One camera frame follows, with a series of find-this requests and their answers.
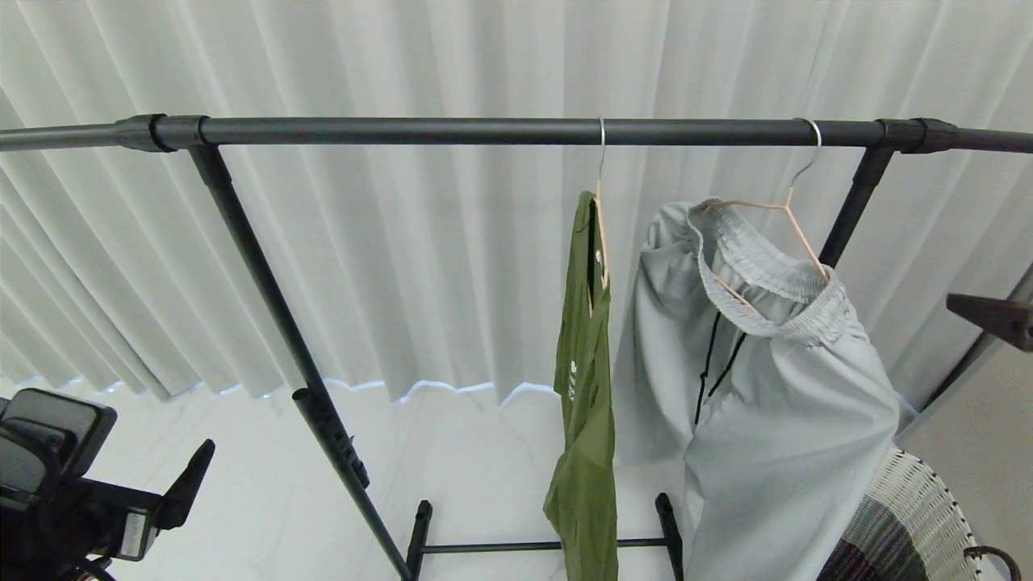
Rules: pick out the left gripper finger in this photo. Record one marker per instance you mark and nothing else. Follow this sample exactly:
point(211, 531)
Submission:
point(186, 492)

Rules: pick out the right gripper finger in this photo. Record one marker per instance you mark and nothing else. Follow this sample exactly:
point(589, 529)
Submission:
point(997, 323)

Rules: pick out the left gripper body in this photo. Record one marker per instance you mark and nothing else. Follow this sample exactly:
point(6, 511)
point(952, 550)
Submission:
point(81, 524)

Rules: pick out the pink clothes hanger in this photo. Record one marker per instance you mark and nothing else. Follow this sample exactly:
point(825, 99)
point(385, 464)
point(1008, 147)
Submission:
point(602, 242)
point(809, 247)

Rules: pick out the pale grey shorts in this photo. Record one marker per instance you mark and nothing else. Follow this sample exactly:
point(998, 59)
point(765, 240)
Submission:
point(791, 452)

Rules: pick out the green long-sleeved shirt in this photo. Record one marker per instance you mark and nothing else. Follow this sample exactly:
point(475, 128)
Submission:
point(585, 452)

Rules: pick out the white laundry basket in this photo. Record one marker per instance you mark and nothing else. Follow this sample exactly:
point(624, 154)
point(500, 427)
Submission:
point(920, 508)

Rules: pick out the black clothes rack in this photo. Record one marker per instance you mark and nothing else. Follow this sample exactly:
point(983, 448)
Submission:
point(403, 131)

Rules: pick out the white curtain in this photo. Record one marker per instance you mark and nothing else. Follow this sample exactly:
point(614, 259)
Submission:
point(403, 282)

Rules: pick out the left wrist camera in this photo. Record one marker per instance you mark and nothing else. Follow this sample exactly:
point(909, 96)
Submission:
point(56, 436)

